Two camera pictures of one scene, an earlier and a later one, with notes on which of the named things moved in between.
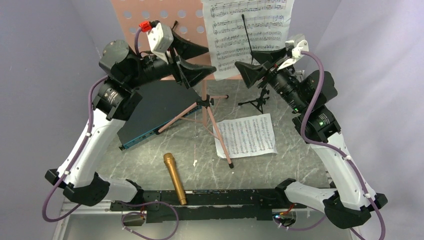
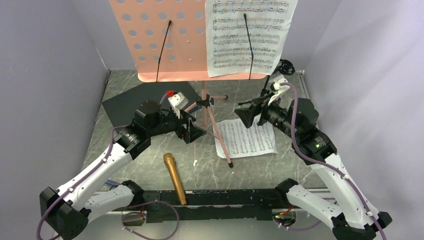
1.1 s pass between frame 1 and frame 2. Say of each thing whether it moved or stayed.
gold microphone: stayed
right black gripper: moved
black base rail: stayed
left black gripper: moved
